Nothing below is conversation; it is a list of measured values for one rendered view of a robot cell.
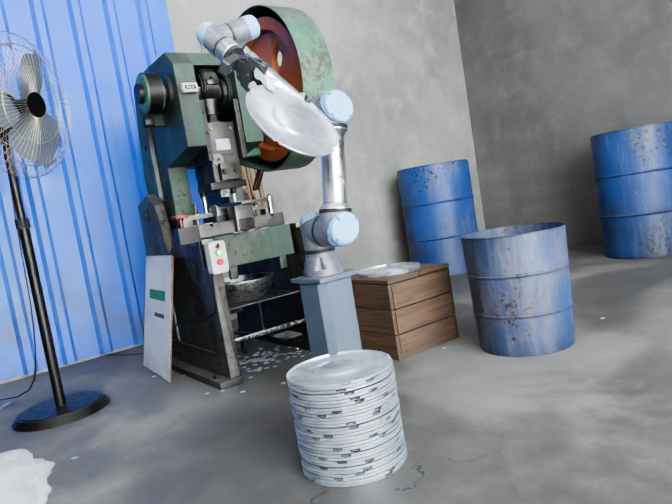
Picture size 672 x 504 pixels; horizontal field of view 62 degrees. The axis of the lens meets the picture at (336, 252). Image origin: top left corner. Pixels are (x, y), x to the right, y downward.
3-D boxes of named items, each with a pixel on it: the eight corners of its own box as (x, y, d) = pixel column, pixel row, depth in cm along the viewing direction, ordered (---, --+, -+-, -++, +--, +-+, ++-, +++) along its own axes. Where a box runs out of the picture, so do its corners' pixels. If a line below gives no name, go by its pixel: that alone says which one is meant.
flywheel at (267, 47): (256, 39, 326) (273, 163, 336) (224, 37, 314) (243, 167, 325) (328, -1, 268) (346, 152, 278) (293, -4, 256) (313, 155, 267)
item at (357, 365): (380, 346, 169) (380, 344, 169) (403, 373, 140) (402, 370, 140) (285, 364, 166) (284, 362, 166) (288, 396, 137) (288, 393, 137)
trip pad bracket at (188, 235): (207, 267, 242) (198, 222, 240) (185, 272, 237) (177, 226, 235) (201, 267, 247) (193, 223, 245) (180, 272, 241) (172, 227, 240)
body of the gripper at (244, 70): (274, 67, 169) (249, 46, 174) (253, 64, 163) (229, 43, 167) (264, 89, 173) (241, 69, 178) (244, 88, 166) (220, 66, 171)
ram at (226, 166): (247, 178, 269) (236, 116, 267) (219, 181, 261) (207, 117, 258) (232, 182, 283) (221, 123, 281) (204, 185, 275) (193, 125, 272)
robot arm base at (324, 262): (352, 269, 210) (347, 243, 209) (321, 278, 200) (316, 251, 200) (326, 270, 222) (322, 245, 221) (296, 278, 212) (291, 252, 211)
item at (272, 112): (346, 128, 173) (347, 126, 172) (322, 173, 150) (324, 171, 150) (265, 74, 168) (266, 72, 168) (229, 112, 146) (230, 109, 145)
